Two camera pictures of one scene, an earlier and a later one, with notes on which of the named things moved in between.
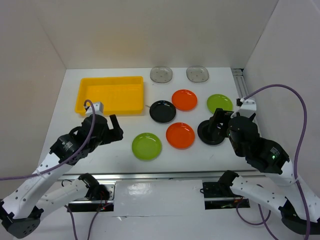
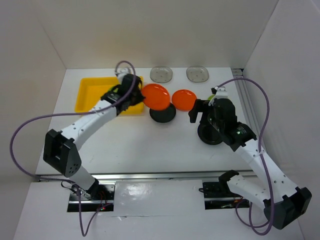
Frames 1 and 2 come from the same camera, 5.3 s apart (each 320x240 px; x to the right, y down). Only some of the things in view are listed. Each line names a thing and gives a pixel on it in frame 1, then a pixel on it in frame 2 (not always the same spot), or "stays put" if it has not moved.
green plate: [146, 146] to [116, 90]
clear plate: [161, 74] stays put
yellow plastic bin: [119, 95] stays put
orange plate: [180, 135] to [157, 97]
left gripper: [113, 134] to [139, 98]
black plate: [205, 132] stays put
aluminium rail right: [240, 82] stays put
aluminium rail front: [159, 176] stays put
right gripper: [219, 115] to [201, 105]
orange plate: [184, 100] stays put
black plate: [162, 111] stays put
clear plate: [197, 74] stays put
